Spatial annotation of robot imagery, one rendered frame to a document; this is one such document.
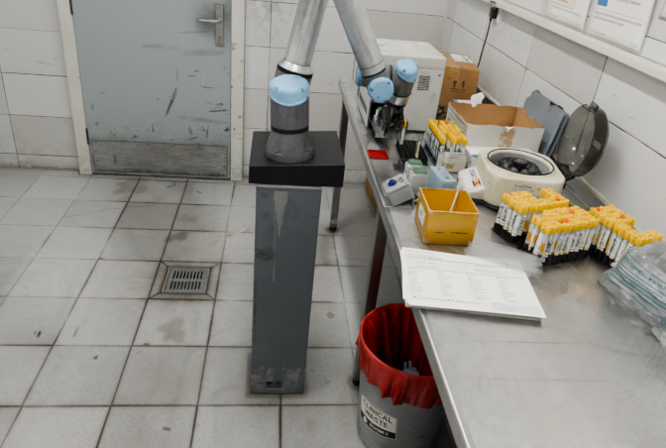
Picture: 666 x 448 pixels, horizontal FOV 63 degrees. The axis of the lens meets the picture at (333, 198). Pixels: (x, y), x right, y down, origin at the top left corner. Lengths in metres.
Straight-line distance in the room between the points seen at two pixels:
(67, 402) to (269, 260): 0.92
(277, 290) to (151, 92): 1.95
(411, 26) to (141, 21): 1.57
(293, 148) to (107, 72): 2.06
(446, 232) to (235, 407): 1.09
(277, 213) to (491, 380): 0.87
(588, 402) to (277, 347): 1.17
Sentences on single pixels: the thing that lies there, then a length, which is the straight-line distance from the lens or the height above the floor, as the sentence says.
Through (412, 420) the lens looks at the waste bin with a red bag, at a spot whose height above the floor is 0.24.
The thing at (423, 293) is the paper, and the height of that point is 0.89.
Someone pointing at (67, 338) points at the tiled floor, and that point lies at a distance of 2.51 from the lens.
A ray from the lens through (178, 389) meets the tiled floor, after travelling 2.21.
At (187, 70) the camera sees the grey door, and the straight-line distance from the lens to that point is 3.41.
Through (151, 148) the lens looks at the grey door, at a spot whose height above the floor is 0.21.
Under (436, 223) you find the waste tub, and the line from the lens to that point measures 1.41.
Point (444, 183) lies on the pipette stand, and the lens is 1.57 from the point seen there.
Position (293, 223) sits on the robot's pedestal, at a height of 0.75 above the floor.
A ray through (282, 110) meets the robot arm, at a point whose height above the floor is 1.10.
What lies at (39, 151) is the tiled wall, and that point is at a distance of 3.91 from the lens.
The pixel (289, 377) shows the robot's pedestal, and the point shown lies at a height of 0.09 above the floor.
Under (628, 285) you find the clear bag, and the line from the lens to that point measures 1.43.
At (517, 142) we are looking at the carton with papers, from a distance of 2.02.
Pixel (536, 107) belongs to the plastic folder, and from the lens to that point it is 2.23.
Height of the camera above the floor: 1.61
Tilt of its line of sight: 27 degrees down
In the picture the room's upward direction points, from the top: 6 degrees clockwise
